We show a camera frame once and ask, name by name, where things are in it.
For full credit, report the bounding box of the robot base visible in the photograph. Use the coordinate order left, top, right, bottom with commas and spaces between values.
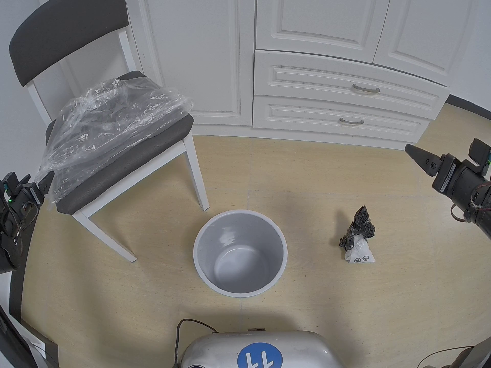
180, 327, 344, 368

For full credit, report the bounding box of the white chair with grey cushions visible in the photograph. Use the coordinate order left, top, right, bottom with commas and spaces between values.
8, 0, 210, 263

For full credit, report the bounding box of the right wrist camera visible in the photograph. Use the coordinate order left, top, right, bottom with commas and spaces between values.
462, 138, 491, 177

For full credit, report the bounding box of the white trash bin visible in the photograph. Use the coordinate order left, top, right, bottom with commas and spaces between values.
193, 209, 288, 297

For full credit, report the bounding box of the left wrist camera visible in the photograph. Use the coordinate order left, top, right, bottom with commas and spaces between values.
0, 172, 20, 208

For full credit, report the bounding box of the white printed paper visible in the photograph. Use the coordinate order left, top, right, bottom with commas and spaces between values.
344, 236, 376, 264

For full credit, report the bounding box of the black cable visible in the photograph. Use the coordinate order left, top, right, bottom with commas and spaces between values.
174, 318, 219, 367

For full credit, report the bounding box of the clear plastic bag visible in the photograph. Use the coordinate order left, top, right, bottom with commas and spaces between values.
35, 78, 194, 203

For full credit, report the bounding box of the white wardrobe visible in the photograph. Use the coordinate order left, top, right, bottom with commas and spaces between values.
35, 0, 478, 151

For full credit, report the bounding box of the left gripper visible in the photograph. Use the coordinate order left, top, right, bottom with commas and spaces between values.
15, 171, 55, 215

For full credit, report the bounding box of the black plastic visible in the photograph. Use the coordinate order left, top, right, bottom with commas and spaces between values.
338, 205, 377, 251

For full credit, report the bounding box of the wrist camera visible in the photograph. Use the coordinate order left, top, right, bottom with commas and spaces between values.
0, 172, 20, 208
462, 138, 491, 177

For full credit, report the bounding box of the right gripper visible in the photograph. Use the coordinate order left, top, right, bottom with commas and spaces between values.
405, 143, 486, 212

